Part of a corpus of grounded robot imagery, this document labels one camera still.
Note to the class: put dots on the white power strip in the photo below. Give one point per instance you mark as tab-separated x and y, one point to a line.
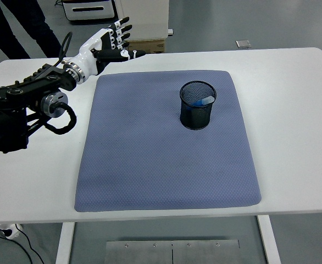
10	231

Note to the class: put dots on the white appliance with dark slot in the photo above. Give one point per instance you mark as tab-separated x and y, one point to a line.
89	13

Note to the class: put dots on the person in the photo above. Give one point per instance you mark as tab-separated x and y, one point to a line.
32	27

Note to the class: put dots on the blue-grey textured mat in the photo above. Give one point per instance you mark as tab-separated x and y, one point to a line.
163	165

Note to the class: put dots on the blue marker pen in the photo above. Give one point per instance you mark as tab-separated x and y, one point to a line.
208	100

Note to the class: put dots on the grey metal floor plate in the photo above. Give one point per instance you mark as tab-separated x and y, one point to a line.
243	44

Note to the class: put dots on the white table leg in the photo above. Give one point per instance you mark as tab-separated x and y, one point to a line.
65	242
268	242

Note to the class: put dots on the black mesh pen holder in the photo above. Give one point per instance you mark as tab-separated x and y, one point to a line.
196	121

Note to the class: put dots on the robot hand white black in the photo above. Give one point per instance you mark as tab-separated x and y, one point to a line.
88	57

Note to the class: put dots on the white cabinet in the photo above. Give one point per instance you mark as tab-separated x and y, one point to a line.
150	16

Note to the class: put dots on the white base bar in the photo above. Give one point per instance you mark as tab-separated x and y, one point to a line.
171	31

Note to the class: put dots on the brown cardboard box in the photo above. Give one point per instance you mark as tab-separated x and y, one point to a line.
150	46

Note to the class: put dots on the grey metal plate with screws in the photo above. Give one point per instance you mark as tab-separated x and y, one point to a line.
150	253

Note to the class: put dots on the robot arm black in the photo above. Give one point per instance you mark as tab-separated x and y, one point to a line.
34	85

